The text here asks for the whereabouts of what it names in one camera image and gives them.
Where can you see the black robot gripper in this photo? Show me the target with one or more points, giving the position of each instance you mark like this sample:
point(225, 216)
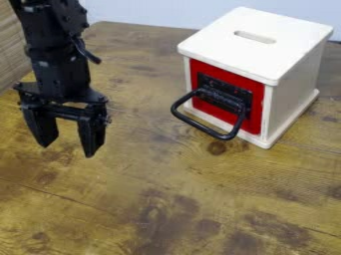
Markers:
point(62, 94)

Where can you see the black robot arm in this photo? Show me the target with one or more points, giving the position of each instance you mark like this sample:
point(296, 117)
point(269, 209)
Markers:
point(52, 24)

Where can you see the red drawer front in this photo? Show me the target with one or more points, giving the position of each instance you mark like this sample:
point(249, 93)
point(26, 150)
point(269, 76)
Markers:
point(240, 87)

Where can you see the white wooden box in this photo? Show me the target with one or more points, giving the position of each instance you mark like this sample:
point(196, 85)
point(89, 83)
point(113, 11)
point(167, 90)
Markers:
point(272, 49)

